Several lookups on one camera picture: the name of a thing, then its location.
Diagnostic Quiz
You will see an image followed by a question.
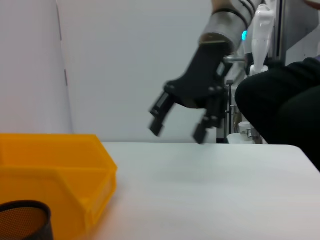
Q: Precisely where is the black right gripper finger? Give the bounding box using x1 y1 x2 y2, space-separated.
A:
148 90 176 138
191 86 229 146

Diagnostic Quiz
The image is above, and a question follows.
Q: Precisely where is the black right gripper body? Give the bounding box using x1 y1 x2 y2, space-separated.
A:
164 43 234 109

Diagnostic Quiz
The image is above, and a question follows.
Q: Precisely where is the black mesh pen holder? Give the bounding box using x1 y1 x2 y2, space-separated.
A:
0 199 54 240

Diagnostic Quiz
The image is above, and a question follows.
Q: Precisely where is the black background stand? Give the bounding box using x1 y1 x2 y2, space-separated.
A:
215 79 235 145

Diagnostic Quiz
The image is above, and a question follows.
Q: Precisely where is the white round background object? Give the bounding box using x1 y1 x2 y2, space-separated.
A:
226 121 264 145

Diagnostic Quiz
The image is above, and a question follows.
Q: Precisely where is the person in black clothes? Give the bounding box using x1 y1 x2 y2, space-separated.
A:
234 57 320 173

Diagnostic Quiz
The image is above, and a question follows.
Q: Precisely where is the yellow plastic bin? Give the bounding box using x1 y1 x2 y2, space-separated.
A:
0 133 118 240

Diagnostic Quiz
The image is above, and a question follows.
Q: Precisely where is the grey metal background frame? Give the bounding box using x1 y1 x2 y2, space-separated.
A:
273 0 320 61

